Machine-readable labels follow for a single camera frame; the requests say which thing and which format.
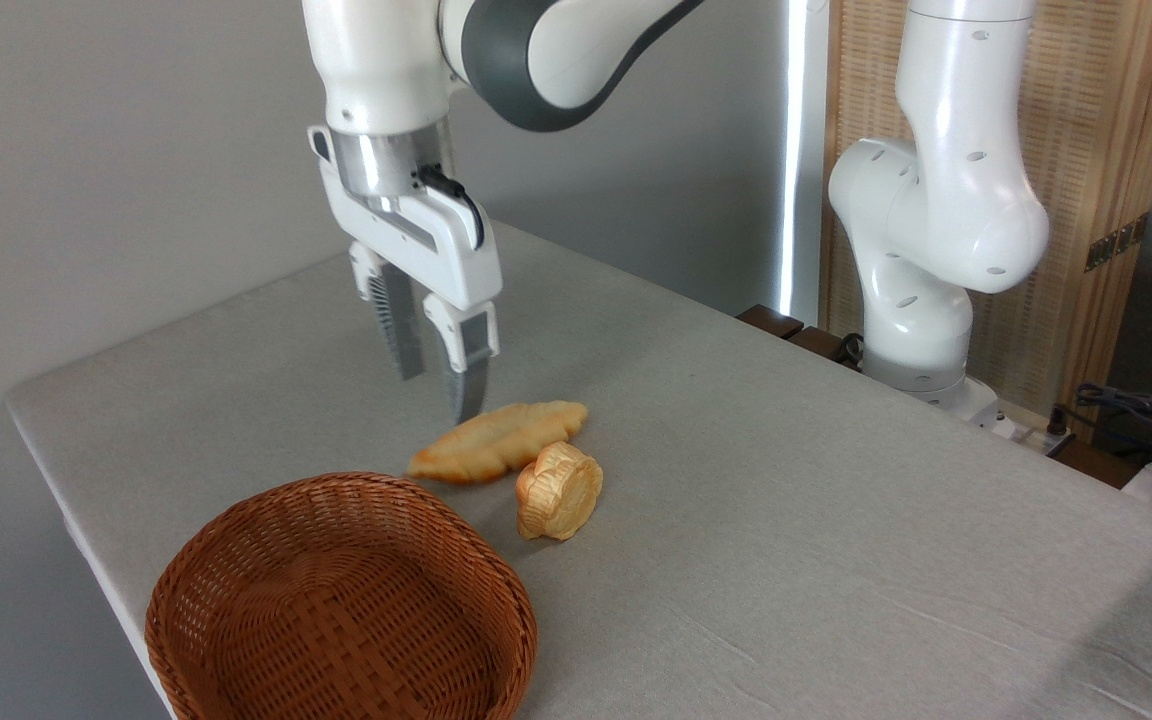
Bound wooden slatted screen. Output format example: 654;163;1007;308
820;0;1152;441

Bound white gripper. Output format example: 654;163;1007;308
307;124;504;424

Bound small round golden bread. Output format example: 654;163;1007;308
516;441;604;542

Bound dark brown wooden block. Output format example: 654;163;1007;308
737;304;805;341
788;326;865;373

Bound brown wicker basket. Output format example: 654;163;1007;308
144;472;539;720

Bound white power strip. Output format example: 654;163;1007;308
994;405;1077;457

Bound grey tablecloth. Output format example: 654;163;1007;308
4;220;1152;720

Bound metal screen hinge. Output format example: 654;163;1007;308
1084;212;1150;273

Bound black cable bundle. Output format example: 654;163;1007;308
1074;383;1152;471

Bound long golden croissant bread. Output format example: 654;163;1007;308
406;400;589;486

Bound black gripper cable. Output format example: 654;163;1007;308
416;163;487;251

